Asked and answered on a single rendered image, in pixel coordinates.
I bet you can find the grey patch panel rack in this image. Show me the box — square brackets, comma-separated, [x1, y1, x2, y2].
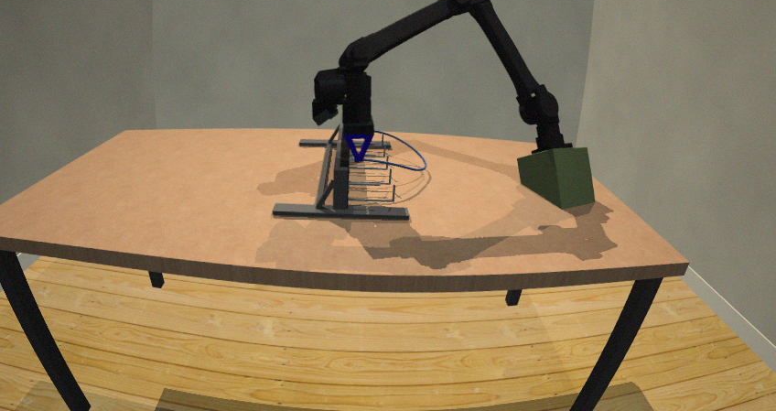
[273, 116, 409, 220]

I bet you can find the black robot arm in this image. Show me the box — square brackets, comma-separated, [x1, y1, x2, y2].
[312, 0, 573, 154]

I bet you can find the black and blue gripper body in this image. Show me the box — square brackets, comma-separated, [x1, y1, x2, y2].
[344, 98, 374, 135]

